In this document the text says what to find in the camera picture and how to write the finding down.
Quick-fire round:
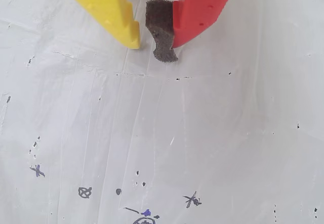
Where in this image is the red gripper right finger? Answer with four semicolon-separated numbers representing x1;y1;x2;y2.
145;0;240;64

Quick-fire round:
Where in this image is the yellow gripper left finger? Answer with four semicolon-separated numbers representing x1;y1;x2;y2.
55;0;141;50

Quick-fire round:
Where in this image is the white plastic table cover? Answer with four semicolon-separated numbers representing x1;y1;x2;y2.
0;0;324;224

